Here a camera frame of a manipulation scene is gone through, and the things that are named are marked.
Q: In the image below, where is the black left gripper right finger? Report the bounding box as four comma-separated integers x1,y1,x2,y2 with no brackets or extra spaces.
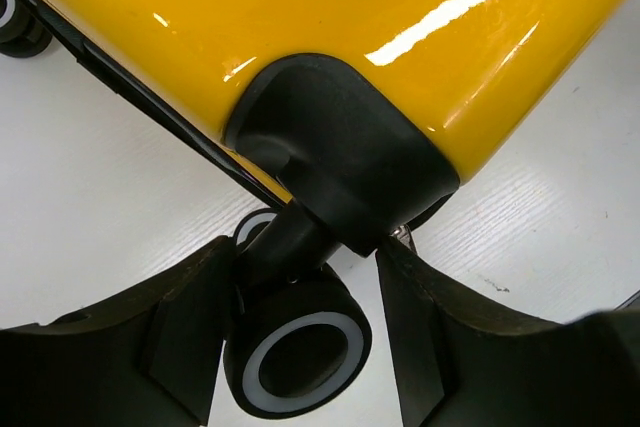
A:
376,239,639,426

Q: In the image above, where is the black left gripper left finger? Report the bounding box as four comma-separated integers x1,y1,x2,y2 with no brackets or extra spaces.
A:
1,236,236,426

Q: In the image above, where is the yellow hard-shell suitcase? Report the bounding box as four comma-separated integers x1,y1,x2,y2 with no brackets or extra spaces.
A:
1,0,622,420

